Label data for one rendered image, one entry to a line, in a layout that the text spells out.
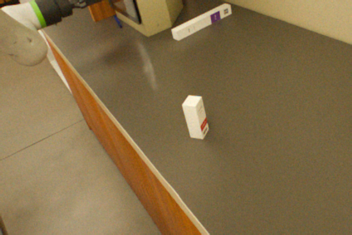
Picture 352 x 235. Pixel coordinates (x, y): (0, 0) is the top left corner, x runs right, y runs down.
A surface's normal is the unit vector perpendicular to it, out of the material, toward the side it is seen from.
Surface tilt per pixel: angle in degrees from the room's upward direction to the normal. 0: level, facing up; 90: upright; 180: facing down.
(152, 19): 90
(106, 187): 0
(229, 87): 0
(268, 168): 0
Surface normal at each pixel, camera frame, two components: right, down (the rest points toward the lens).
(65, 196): -0.17, -0.80
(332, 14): -0.81, 0.44
